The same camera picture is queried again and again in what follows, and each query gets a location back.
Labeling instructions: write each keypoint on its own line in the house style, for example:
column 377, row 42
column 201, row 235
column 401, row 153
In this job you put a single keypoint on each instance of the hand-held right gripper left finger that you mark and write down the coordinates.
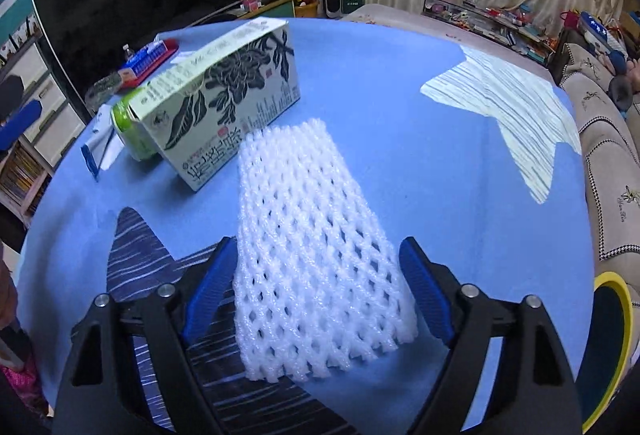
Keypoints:
column 210, row 285

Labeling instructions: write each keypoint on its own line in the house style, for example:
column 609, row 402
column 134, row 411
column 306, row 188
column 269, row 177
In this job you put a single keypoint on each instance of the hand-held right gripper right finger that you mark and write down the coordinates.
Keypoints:
column 425, row 290

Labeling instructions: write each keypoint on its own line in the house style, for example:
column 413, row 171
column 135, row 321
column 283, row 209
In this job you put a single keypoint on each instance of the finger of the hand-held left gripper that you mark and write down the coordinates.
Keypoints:
column 20, row 120

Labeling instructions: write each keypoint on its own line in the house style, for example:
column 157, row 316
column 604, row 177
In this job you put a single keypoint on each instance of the white foam fruit net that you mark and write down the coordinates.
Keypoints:
column 310, row 240

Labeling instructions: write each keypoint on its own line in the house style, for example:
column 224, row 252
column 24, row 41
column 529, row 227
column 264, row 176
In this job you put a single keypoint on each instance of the yellow-rimmed dark blue bin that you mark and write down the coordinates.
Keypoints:
column 607, row 340

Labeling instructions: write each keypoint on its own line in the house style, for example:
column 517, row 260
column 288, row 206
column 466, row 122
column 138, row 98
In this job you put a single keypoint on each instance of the white drawer cabinet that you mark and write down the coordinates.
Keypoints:
column 45, row 115

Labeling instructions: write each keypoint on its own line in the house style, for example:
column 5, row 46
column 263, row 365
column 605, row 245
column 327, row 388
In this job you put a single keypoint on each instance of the white and blue packet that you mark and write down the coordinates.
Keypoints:
column 102, row 140

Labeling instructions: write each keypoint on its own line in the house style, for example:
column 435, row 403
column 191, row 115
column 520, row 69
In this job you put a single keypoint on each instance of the clear glass dish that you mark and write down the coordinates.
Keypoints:
column 102, row 90

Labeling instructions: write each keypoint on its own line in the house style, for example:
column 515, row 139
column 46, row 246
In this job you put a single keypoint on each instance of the green can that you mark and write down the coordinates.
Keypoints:
column 127, row 130

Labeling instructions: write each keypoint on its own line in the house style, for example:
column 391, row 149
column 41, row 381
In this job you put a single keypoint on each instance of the small plastic bottle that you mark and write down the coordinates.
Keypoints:
column 128, row 54

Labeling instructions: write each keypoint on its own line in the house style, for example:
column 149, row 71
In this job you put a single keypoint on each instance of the red and blue brush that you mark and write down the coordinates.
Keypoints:
column 147, row 60

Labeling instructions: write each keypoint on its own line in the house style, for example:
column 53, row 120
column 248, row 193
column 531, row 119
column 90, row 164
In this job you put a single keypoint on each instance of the blue tablecloth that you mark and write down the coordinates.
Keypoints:
column 400, row 115

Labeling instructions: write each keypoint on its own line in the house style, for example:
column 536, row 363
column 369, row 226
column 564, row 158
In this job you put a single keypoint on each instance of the leaf print tea box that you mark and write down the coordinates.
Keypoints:
column 225, row 105

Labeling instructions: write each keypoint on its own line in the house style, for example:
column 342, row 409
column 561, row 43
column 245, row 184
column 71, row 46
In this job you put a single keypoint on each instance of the beige sofa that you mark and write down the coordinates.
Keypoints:
column 600, row 165

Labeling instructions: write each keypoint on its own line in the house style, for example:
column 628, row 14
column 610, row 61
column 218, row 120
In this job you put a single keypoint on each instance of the row of books and boxes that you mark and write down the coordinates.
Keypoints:
column 490, row 22

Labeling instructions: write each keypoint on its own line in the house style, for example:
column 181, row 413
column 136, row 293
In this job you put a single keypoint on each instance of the yellow basket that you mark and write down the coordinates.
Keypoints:
column 307, row 9

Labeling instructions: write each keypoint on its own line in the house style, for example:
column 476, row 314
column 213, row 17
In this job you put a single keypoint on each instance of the blue star print bag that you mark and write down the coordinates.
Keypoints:
column 594, row 30

